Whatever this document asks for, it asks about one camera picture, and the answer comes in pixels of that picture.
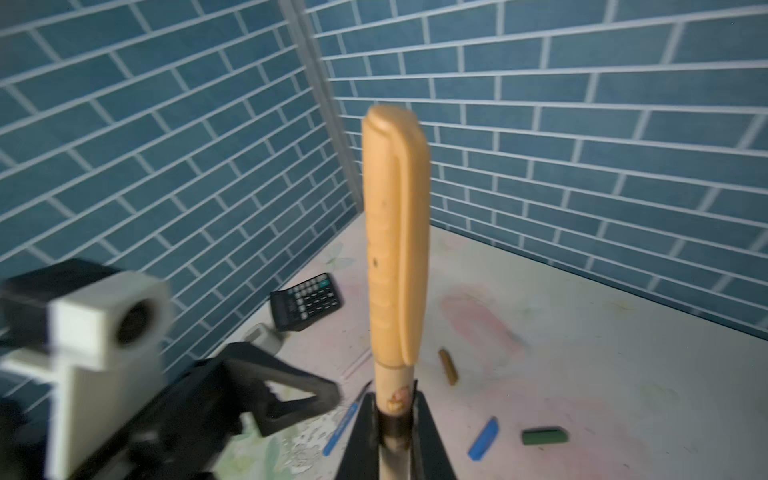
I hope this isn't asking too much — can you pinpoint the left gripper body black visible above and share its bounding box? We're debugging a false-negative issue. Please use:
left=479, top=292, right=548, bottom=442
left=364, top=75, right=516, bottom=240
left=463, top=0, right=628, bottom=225
left=71, top=360, right=243, bottom=479

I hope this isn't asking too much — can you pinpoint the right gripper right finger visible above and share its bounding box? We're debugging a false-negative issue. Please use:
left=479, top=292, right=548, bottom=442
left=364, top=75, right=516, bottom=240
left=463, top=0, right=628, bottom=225
left=410, top=391, right=457, bottom=480

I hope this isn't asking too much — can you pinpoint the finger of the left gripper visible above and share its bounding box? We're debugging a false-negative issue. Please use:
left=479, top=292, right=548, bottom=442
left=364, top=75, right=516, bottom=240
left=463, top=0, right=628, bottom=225
left=215, top=342, right=341, bottom=437

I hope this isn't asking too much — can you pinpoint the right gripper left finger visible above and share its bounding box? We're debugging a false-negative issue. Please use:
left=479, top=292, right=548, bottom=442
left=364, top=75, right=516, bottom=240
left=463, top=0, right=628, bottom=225
left=334, top=393, right=380, bottom=480

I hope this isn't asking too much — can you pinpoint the blue pen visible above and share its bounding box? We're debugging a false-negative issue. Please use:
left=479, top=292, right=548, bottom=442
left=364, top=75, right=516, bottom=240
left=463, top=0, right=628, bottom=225
left=322, top=381, right=373, bottom=457

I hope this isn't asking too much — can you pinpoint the blue pen cap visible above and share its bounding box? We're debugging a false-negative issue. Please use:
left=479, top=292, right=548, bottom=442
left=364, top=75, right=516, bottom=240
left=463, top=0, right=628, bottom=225
left=467, top=416, right=500, bottom=462

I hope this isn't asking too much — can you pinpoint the tan pen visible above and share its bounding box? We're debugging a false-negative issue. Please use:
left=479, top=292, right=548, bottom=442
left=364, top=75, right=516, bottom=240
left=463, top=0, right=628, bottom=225
left=374, top=362, right=414, bottom=480

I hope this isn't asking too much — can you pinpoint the pink pen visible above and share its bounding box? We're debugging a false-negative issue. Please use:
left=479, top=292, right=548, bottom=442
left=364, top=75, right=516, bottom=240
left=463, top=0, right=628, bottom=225
left=341, top=349, right=372, bottom=381

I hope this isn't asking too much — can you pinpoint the green pen cap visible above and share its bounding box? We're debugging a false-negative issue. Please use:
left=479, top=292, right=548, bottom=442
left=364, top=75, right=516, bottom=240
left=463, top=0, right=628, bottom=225
left=521, top=426, right=569, bottom=446

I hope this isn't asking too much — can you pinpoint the brown pen cap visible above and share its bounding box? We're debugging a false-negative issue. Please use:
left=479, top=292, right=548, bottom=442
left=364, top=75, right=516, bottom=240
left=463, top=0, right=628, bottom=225
left=438, top=348, right=459, bottom=386

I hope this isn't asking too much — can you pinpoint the black calculator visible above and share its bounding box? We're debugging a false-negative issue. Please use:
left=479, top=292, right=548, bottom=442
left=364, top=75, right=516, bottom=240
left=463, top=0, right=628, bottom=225
left=269, top=273, right=343, bottom=332

